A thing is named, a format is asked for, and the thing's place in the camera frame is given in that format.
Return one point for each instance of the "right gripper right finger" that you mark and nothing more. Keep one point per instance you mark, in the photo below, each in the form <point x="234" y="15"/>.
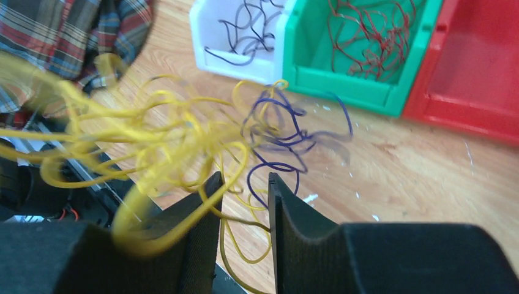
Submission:
<point x="313" y="254"/>

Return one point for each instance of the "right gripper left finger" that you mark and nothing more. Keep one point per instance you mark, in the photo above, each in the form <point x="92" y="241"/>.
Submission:
<point x="79" y="257"/>

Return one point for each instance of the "plaid flannel shirt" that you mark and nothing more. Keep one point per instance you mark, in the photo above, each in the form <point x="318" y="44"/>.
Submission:
<point x="65" y="37"/>

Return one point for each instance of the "green plastic bin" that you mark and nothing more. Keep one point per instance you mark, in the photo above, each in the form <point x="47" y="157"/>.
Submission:
<point x="366" y="53"/>

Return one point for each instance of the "white plastic bin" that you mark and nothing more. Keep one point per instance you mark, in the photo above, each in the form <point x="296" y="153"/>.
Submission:
<point x="244" y="40"/>

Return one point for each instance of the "red plastic bin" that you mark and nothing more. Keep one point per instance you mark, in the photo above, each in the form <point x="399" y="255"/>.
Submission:
<point x="468" y="80"/>

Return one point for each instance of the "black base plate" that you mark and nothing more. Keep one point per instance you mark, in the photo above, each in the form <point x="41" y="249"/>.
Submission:
<point x="25" y="194"/>

